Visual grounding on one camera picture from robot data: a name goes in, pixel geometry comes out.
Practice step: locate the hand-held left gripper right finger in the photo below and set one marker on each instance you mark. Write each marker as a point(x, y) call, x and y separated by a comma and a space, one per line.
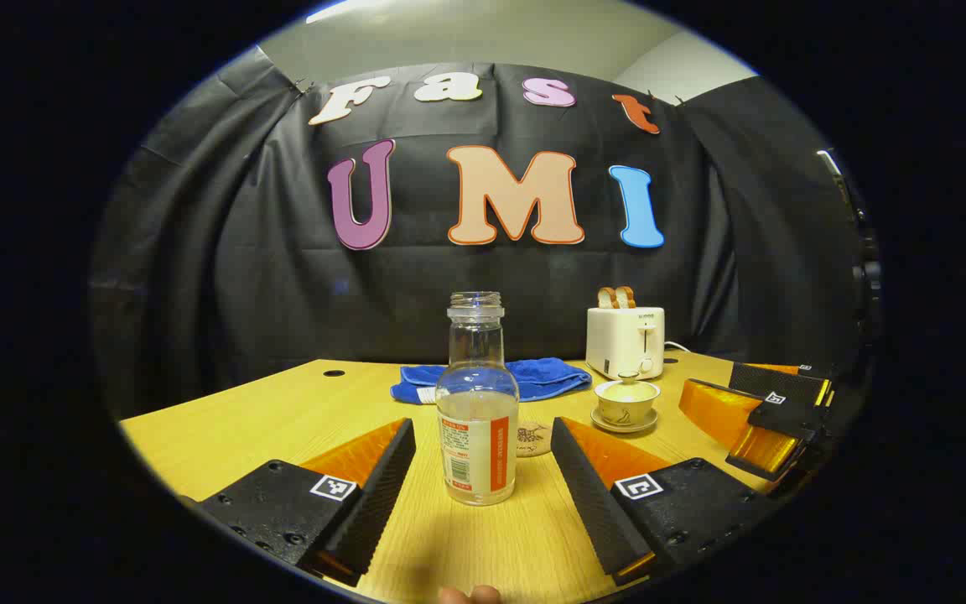
point(588, 495)

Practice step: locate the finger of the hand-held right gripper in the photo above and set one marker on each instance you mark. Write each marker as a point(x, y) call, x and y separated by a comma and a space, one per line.
point(785, 418)
point(781, 382)

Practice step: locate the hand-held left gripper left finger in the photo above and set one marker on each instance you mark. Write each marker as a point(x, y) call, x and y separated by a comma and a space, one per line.
point(382, 495)

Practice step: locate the round cork coaster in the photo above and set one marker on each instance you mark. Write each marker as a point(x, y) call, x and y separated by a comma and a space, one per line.
point(535, 440)

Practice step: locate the white teacup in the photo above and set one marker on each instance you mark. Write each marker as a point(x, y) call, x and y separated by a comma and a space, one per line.
point(625, 411)

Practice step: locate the white teacup lid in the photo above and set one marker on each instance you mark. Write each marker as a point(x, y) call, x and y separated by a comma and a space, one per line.
point(627, 389)

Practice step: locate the clear glass water bottle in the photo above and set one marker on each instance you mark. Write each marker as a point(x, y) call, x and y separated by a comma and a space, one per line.
point(476, 419)

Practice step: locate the white saucer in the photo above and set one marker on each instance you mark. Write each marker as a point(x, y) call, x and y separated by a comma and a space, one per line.
point(646, 422)

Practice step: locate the blue towel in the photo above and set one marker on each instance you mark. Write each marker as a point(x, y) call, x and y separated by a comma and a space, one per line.
point(546, 377)

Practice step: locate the white toaster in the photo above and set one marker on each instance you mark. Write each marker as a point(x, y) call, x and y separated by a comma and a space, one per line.
point(621, 344)

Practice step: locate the toast slice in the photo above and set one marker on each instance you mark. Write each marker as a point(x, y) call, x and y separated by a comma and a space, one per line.
point(606, 298)
point(625, 296)

